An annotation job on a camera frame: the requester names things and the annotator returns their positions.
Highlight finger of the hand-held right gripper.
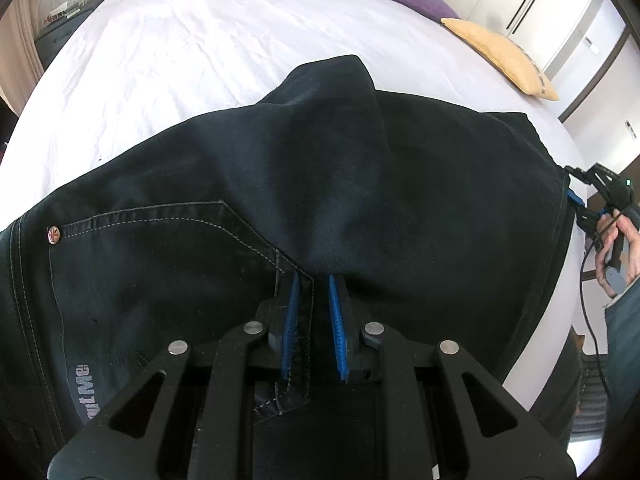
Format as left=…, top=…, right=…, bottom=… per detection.
left=564, top=162, right=621, bottom=196
left=567, top=189, right=610, bottom=240

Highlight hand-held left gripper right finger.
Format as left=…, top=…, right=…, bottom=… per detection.
left=327, top=274, right=576, bottom=480

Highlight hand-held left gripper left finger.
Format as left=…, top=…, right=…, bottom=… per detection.
left=47, top=272, right=302, bottom=480

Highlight black pants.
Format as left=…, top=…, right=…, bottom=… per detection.
left=0, top=54, right=576, bottom=480

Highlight person's right forearm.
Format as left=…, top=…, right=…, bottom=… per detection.
left=601, top=280, right=640, bottom=413

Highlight person's right hand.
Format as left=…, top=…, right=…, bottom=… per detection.
left=595, top=210, right=640, bottom=299

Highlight yellow pillow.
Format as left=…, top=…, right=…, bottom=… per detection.
left=440, top=17, right=561, bottom=102

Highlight bed with white sheet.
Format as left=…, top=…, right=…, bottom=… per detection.
left=0, top=0, right=587, bottom=401

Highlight grey nightstand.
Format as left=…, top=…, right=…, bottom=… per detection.
left=36, top=4, right=112, bottom=70

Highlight small items on nightstand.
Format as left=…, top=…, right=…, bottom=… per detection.
left=44, top=6, right=82, bottom=24

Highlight beige curtain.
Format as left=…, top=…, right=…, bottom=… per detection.
left=0, top=0, right=47, bottom=107

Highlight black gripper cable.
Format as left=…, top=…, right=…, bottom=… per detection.
left=581, top=212, right=613, bottom=403

